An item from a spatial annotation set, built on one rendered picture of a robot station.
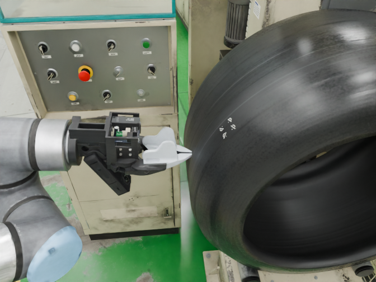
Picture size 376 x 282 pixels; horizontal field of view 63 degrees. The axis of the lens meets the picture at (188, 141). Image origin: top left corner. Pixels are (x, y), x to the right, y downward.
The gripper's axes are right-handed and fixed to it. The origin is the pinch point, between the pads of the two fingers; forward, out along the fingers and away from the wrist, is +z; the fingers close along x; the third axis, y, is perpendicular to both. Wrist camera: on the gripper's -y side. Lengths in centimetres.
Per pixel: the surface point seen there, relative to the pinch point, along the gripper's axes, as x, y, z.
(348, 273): -7, -36, 49
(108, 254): 49, -126, -25
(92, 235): 59, -122, -34
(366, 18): 6.2, 26.0, 27.3
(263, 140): -9.8, 13.1, 8.9
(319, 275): -6, -37, 41
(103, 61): 63, -14, -23
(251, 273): -9.6, -28.1, 18.3
